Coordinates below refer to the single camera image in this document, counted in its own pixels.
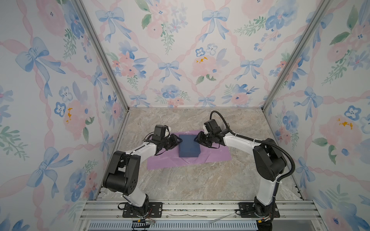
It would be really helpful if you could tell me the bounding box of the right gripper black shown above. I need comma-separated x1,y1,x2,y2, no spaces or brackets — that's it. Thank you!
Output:
192,132,214,148

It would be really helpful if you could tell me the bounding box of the dark blue gift box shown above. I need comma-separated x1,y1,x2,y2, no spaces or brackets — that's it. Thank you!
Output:
179,134,201,158

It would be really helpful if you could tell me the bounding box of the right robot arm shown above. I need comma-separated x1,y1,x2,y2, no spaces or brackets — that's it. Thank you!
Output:
194,131,287,218

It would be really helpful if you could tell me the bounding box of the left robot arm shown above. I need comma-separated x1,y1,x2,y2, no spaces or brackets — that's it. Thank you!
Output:
103,134,183,210

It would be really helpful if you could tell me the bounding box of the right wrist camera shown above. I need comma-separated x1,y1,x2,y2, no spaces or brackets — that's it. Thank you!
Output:
204,119,222,134

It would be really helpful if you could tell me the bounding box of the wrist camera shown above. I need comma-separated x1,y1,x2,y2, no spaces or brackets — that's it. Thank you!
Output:
153,125,171,138
204,119,222,134

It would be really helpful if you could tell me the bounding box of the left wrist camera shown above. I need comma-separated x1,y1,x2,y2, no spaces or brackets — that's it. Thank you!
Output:
153,125,171,138

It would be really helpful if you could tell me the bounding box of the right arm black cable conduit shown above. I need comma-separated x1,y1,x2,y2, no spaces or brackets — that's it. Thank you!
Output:
209,110,296,182

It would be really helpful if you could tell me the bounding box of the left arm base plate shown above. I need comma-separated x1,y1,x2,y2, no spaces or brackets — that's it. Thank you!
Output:
118,202,163,218

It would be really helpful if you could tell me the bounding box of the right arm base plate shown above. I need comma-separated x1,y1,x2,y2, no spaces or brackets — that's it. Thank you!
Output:
235,202,280,219

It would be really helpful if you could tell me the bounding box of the vented cable duct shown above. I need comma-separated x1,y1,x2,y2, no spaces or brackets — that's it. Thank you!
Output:
87,220,259,231

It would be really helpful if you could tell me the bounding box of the left aluminium corner post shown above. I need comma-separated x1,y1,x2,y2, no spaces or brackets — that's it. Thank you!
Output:
71,0,129,113

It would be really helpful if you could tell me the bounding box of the aluminium corner post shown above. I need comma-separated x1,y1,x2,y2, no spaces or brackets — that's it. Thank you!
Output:
261,0,332,112
71,0,129,113

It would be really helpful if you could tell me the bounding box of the aluminium frame rail front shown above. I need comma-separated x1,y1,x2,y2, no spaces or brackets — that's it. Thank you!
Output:
80,200,321,220

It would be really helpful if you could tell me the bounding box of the right aluminium corner post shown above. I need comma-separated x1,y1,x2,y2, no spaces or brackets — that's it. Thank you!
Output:
261,0,332,112

